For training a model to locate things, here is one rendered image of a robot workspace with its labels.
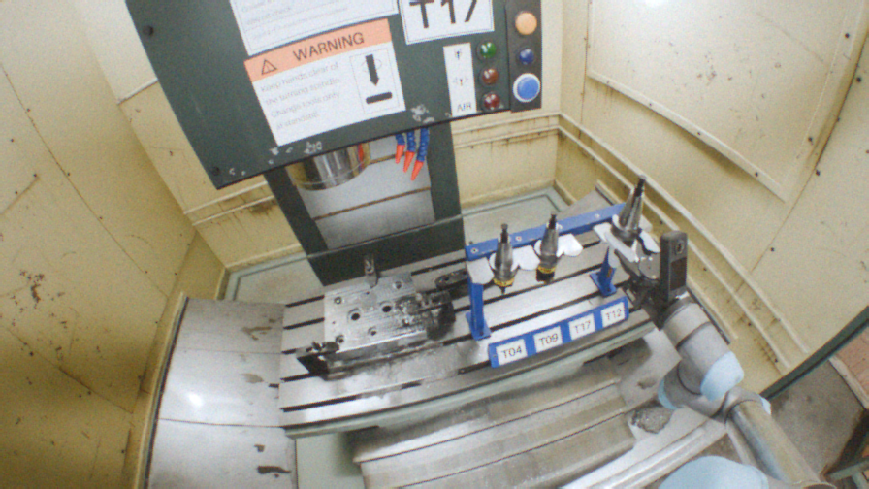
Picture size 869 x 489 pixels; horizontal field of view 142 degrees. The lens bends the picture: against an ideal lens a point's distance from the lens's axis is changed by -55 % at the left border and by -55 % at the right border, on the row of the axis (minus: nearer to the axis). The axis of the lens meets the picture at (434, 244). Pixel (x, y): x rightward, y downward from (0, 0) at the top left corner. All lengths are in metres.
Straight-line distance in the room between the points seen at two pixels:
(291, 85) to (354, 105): 0.07
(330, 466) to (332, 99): 1.13
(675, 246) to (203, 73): 0.67
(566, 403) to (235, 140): 1.05
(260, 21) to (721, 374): 0.73
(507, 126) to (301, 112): 1.37
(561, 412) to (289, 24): 1.09
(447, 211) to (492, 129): 0.51
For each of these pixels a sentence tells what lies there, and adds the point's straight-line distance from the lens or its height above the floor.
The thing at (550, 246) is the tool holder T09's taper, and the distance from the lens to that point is 0.72.
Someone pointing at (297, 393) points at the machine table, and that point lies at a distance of 1.06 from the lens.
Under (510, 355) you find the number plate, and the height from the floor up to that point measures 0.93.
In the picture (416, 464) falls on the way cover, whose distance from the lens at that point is 1.06.
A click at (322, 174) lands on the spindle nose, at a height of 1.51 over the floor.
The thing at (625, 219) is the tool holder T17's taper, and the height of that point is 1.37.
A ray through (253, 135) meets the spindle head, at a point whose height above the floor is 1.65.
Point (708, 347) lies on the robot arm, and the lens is 0.58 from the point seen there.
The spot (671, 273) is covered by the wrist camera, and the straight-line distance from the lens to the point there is 0.59.
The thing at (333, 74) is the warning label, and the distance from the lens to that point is 0.37.
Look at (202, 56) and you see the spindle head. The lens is 0.40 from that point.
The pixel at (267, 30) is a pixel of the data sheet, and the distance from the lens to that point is 0.38.
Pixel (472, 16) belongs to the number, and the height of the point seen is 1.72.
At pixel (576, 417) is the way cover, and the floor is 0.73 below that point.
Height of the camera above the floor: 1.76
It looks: 44 degrees down
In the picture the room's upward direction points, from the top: 11 degrees counter-clockwise
